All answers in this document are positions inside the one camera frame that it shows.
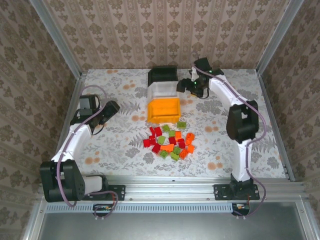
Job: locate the black connector board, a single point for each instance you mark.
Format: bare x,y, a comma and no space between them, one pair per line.
103,208
241,207

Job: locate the white plastic bin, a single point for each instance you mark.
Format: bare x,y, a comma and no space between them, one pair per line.
162,88

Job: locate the aluminium mounting beam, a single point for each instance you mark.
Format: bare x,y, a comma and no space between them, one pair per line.
170,190

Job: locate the orange plastic bin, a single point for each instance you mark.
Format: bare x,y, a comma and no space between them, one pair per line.
162,111

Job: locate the orange round lego brick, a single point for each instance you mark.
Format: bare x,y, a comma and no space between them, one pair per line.
189,141

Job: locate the black plastic bin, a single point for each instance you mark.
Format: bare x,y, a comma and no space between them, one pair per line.
162,72

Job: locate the aluminium frame post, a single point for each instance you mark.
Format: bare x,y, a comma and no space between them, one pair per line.
58,40
278,37

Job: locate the orange sloped lego brick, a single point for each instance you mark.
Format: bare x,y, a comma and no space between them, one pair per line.
167,147

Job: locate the grey metal panel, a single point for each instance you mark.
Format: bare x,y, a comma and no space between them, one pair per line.
162,227

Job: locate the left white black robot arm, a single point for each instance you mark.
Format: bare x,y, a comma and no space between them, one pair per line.
75,142

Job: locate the red lego brick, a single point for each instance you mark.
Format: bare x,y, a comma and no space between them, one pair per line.
181,143
158,131
156,148
152,140
151,131
146,143
172,140

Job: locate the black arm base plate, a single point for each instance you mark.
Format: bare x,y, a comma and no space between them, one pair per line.
221,192
120,191

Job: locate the aluminium frame rail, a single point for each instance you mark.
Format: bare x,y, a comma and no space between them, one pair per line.
33,220
79,86
267,100
306,220

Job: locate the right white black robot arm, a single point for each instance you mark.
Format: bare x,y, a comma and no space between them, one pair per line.
241,155

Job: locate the green lego brick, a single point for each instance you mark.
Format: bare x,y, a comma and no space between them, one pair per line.
177,150
174,156
171,133
165,128
163,154
181,124
161,140

